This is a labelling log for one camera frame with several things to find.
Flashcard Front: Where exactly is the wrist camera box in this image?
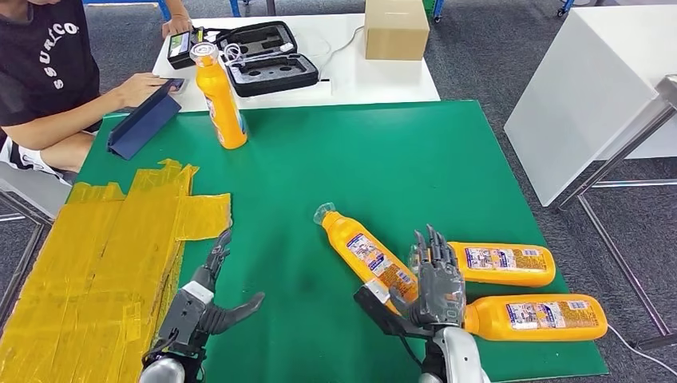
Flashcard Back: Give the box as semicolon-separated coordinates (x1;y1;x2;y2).
353;280;435;339
156;281;216;345

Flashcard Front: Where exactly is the person's right hand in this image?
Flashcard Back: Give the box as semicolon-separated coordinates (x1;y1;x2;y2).
111;73;170;109

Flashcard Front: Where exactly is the white floor cable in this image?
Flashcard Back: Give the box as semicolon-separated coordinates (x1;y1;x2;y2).
607;323;677;377

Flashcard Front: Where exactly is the steel table frame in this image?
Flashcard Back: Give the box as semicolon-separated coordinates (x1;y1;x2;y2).
552;73;677;353

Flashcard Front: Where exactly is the person's left hand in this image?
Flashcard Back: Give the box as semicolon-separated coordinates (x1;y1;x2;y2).
161;14;194;39

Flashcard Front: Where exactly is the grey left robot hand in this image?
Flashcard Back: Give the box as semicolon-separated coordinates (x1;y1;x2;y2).
190;230;266;336

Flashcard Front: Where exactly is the grey stool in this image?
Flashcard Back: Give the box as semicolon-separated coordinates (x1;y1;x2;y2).
0;160;73;219

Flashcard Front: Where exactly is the steel stool frame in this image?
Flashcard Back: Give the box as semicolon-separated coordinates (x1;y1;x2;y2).
0;188;54;323

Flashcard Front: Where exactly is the blue metal rack frame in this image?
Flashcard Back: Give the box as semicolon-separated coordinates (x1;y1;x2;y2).
81;0;173;21
228;0;445;23

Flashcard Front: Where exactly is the blue folding tablet case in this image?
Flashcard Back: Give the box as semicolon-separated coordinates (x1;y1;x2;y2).
107;79;183;160

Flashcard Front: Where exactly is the person's hand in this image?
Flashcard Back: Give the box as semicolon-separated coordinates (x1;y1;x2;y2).
161;14;194;39
111;73;170;109

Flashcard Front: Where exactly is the thin grey table cable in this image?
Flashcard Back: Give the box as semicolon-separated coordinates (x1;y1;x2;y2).
318;23;367;81

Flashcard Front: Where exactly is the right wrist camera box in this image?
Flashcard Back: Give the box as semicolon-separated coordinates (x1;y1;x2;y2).
353;280;435;339

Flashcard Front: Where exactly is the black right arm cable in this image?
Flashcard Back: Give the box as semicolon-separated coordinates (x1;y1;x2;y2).
399;335;424;369

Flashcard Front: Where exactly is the black device with screen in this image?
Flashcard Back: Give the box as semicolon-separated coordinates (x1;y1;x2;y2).
167;29;200;70

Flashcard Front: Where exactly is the orange detergent bottle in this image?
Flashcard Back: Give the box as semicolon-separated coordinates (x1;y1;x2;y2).
464;294;609;343
313;202;420;315
189;41;248;151
410;241;557;289

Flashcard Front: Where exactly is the white cabinet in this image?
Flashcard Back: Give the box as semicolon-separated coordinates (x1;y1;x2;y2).
503;6;677;208

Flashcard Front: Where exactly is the brown cardboard box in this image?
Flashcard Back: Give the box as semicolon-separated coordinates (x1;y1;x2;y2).
363;0;431;61

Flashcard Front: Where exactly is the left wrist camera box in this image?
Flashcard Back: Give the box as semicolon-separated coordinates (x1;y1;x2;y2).
156;281;216;345

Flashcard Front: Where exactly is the white coiled cable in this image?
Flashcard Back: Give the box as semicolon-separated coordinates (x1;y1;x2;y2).
223;41;296;67

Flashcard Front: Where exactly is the black foam-lined case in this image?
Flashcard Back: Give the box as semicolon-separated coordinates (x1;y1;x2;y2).
216;21;320;98

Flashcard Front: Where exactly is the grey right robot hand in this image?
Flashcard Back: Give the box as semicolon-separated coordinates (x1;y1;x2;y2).
390;224;468;328

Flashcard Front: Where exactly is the person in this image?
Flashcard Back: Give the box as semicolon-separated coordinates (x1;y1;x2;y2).
0;0;194;186

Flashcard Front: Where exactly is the white table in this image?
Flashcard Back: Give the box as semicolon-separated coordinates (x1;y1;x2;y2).
152;13;441;113

